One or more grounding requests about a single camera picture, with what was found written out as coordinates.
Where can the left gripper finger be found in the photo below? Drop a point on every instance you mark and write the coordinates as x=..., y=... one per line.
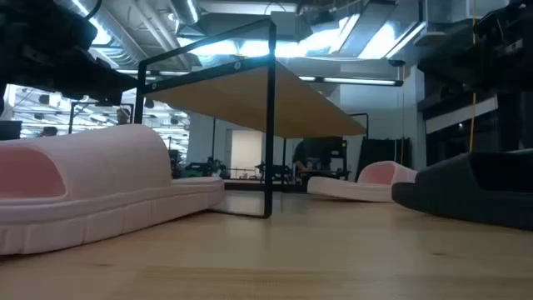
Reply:
x=118, y=79

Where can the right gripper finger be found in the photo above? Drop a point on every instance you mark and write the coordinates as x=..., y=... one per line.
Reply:
x=441, y=66

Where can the pink slide sandal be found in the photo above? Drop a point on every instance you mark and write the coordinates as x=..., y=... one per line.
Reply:
x=104, y=175
x=350, y=189

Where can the black slide sandal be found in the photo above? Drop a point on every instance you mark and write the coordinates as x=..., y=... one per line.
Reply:
x=458, y=196

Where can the wooden shelf black metal frame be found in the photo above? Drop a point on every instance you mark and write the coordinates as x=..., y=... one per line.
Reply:
x=258, y=100

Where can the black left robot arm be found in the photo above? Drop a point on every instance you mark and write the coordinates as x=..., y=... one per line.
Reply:
x=41, y=25

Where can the person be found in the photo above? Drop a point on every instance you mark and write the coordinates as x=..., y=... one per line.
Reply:
x=48, y=132
x=123, y=116
x=302, y=156

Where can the black monitor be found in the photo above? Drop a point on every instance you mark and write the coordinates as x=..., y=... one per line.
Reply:
x=10, y=130

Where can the long ceiling tube lamp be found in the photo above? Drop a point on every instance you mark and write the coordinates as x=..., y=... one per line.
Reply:
x=358, y=81

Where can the black folded panel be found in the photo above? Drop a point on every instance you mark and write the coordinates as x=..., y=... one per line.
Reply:
x=383, y=152

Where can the black equipment cart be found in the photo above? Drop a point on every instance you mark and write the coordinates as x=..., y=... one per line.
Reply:
x=333, y=150

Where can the grey ceiling box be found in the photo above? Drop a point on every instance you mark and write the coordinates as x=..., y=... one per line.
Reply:
x=287, y=25

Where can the black metal rig frame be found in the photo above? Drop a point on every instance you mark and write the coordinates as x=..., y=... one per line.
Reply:
x=71, y=121

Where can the silver ceiling duct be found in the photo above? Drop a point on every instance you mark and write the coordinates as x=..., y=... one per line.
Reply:
x=185, y=10

